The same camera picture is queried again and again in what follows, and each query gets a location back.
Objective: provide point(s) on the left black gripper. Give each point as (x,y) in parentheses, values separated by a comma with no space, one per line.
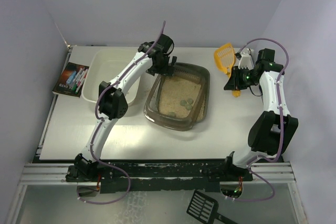
(163,69)

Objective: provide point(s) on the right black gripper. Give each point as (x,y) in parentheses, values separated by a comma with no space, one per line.
(232,78)

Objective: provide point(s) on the yellow litter scoop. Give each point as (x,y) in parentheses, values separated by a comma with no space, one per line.
(225,59)

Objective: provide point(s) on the brown litter box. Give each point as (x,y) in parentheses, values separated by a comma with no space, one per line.
(162,106)

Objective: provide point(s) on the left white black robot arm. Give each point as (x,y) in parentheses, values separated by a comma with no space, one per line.
(112,104)

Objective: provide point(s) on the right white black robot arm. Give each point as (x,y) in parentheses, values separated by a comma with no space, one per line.
(272,132)

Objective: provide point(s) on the green clump three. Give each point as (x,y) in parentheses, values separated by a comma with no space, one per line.
(183,103)

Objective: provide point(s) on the green clump four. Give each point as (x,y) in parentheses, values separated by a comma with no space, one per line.
(188,107)

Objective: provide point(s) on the pack of markers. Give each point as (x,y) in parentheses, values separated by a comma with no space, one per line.
(73,82)

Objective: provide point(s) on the dark book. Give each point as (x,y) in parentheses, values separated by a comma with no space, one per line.
(59,88)

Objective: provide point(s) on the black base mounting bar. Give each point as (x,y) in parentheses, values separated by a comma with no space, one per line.
(114,180)

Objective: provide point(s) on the black slotted spatula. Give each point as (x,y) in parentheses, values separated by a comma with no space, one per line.
(205,209)

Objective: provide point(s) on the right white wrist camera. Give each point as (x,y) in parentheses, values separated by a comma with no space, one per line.
(245,60)

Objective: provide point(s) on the aluminium rail frame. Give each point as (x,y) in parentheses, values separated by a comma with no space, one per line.
(272,172)

